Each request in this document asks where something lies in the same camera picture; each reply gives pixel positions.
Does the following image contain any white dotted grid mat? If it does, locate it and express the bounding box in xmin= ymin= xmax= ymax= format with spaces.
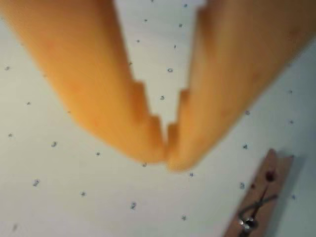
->
xmin=0 ymin=0 xmax=316 ymax=237

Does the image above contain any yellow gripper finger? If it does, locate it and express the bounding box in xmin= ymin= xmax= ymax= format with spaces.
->
xmin=165 ymin=0 xmax=316 ymax=173
xmin=0 ymin=0 xmax=166 ymax=165

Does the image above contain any wooden clothespin with metal spring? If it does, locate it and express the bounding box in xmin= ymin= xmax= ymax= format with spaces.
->
xmin=222 ymin=148 xmax=295 ymax=237

